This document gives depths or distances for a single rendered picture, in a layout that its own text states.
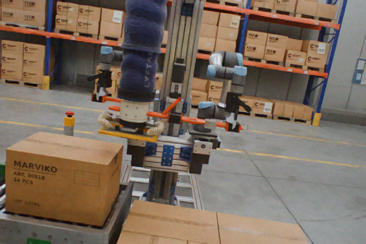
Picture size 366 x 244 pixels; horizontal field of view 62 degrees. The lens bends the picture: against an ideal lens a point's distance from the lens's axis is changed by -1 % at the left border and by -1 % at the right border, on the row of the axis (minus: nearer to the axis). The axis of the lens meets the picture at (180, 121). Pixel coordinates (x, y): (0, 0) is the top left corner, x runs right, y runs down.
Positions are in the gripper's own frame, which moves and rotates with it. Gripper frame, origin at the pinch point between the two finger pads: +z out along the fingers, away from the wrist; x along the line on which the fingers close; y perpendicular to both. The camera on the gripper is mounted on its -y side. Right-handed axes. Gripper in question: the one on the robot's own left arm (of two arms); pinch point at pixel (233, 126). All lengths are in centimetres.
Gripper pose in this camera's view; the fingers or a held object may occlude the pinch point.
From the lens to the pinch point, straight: 186.8
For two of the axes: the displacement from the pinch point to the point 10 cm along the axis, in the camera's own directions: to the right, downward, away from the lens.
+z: -1.5, 9.6, 2.2
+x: -0.7, 2.1, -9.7
